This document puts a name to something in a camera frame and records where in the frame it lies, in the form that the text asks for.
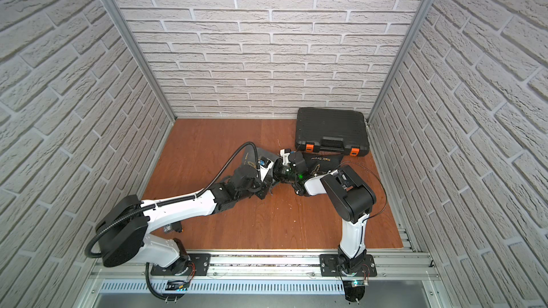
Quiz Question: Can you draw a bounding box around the black drawstring bag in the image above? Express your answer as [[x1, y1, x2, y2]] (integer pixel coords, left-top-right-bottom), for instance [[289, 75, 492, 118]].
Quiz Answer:
[[303, 153, 344, 175]]

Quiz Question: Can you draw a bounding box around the grey drawstring bag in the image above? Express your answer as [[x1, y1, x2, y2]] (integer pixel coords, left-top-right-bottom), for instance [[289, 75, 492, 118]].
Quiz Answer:
[[241, 145, 281, 168]]

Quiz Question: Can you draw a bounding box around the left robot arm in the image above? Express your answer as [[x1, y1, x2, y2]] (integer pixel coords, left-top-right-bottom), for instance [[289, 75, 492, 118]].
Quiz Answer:
[[84, 142, 280, 268]]

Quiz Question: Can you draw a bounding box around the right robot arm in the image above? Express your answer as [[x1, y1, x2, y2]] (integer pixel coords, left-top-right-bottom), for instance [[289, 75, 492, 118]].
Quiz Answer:
[[273, 149, 377, 276]]

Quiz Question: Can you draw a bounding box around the black plastic tool case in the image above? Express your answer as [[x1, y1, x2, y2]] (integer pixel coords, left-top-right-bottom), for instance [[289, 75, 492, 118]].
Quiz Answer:
[[295, 107, 370, 157]]

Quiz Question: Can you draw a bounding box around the small black adapter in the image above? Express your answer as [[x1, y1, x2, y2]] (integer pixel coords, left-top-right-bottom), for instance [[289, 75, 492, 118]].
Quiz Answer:
[[169, 221, 184, 233]]

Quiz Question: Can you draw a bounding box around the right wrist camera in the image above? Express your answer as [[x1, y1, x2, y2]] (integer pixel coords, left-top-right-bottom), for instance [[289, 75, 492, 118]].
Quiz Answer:
[[280, 148, 295, 166]]

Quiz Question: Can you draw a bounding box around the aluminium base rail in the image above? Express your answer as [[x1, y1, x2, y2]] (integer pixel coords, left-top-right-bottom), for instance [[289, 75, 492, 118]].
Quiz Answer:
[[90, 250, 442, 297]]

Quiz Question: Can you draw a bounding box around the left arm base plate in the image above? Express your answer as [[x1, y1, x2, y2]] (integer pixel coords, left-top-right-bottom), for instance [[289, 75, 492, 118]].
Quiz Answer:
[[151, 252, 212, 277]]

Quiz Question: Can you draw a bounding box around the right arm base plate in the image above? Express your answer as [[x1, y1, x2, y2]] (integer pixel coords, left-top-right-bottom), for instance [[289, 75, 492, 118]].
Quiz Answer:
[[319, 252, 378, 278]]

